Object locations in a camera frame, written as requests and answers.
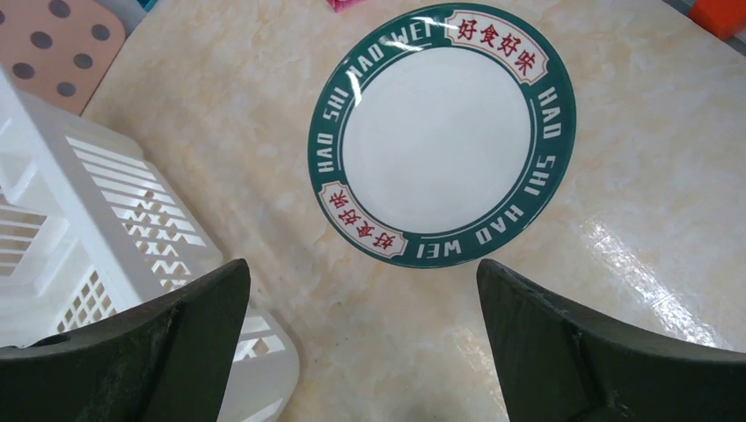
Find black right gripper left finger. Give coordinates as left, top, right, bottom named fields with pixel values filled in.
left=1, top=258, right=251, bottom=421

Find pink perforated board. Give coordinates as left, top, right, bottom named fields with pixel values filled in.
left=1, top=0, right=126, bottom=115

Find pink toy brick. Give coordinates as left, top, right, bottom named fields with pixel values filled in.
left=327, top=0, right=364, bottom=13

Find white plastic dish rack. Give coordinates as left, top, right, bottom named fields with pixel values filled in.
left=1, top=74, right=300, bottom=421

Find red toy block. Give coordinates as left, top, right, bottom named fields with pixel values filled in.
left=688, top=0, right=745, bottom=40

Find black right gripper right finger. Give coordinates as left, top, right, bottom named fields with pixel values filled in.
left=476, top=259, right=745, bottom=421

